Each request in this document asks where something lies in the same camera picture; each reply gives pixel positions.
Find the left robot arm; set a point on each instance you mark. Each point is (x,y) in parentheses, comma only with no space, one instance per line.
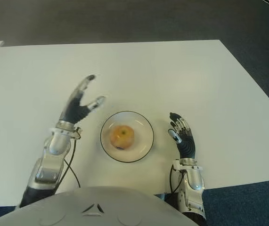
(51,155)

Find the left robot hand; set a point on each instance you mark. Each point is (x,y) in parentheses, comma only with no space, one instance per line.
(75,109)

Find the grey robot torso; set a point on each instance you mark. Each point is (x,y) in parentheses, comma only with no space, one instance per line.
(96,209)

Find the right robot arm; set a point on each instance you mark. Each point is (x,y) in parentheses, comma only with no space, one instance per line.
(194,183)

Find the apple with blue sticker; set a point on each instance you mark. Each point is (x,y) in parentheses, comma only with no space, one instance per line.
(122,136)

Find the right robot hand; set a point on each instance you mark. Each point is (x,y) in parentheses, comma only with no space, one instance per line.
(187,146)

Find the white plate with black rim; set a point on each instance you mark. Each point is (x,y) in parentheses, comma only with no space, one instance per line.
(143,150)

